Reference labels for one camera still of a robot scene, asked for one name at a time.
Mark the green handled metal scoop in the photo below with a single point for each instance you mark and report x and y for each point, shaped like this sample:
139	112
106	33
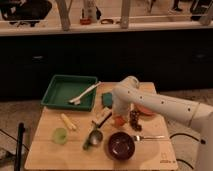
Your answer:
94	139

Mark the yellow corn cob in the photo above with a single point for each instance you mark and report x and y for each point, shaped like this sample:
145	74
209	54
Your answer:
68	122

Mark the silver fork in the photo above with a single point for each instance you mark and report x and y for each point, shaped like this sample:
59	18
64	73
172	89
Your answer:
140	138

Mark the green plastic tray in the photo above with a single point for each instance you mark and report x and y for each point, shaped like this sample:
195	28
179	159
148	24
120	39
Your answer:
63	88

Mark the dark purple bowl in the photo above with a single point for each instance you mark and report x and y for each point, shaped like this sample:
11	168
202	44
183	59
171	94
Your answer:
121	146

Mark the green sponge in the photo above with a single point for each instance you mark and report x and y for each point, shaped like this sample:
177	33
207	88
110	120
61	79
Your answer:
107	99

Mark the bunch of dark grapes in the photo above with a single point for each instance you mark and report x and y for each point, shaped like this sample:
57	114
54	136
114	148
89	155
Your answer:
133	120

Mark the orange bowl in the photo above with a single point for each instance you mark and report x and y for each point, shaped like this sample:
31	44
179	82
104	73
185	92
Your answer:
144	110

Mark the black pole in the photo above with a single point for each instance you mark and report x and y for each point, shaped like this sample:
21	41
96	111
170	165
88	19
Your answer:
19	144

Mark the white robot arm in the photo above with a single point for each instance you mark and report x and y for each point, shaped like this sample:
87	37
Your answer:
196	115

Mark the white brush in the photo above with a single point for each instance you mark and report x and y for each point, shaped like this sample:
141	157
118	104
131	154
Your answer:
77	100

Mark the green plastic cup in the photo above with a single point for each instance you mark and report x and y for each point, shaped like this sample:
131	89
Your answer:
59	136

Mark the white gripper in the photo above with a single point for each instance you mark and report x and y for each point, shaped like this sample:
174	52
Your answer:
121	110

